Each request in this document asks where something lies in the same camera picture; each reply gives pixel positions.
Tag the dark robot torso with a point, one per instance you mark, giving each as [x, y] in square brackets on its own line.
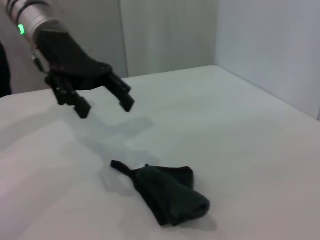
[4, 72]

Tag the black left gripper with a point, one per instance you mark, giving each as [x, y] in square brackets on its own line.
[67, 57]

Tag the dark blue rag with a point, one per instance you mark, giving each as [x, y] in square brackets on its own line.
[170, 190]

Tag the white and silver left arm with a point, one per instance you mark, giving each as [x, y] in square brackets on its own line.
[35, 15]

